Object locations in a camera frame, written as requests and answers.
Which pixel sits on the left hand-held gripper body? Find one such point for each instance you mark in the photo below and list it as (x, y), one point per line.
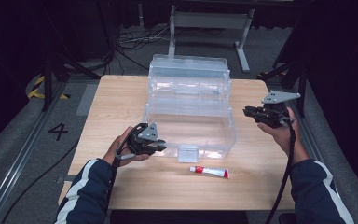
(143, 140)

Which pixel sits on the person's left hand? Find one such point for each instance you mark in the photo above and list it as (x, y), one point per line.
(119, 149)

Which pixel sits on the transparent plastic storage box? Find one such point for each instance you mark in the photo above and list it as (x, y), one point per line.
(188, 124)

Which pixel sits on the black tripod stand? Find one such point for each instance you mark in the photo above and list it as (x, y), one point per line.
(295, 77)
(48, 84)

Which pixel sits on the metal floor rail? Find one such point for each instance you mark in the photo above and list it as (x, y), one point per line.
(15, 161)

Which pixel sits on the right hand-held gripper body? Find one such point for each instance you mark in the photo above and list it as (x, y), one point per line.
(276, 112)

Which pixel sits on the person's right hand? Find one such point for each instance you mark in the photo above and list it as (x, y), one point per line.
(282, 137)

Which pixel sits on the red and white tube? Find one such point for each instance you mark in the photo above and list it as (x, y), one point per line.
(209, 171)

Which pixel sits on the grey metal desk frame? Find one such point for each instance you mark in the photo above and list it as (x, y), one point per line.
(211, 20)

